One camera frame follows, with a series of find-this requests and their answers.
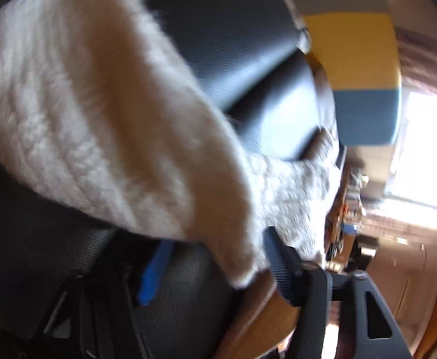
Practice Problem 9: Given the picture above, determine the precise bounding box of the white knitted sweater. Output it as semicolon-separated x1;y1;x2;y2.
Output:
0;0;340;288

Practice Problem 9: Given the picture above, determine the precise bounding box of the cluttered wooden table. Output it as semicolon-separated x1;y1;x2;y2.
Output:
325;160;379;273

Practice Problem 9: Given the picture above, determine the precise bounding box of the black leather ottoman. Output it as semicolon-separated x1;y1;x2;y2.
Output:
0;0;322;358

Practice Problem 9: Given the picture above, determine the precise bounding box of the yellow teal grey headboard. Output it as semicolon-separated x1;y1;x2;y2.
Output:
305;11;401;147

